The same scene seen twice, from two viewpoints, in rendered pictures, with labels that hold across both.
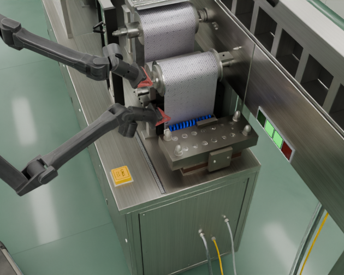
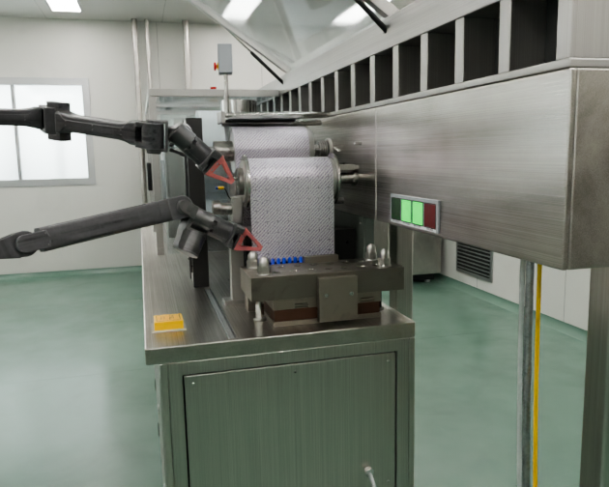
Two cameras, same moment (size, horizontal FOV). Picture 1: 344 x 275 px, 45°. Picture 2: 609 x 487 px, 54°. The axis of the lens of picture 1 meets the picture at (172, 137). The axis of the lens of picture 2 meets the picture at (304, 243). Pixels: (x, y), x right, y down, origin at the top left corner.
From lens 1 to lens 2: 108 cm
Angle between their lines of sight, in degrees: 39
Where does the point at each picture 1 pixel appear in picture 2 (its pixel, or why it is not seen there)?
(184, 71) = (281, 164)
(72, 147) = (88, 220)
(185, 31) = (296, 154)
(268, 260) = not seen: outside the picture
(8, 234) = not seen: outside the picture
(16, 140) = (54, 448)
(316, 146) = (461, 150)
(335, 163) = (486, 142)
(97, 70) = (149, 127)
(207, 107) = (323, 241)
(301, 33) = (415, 18)
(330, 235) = not seen: outside the picture
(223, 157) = (342, 291)
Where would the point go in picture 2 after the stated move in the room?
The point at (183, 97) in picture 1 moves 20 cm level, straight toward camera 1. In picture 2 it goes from (281, 210) to (265, 217)
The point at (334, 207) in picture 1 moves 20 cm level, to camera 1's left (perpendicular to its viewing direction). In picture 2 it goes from (506, 225) to (389, 226)
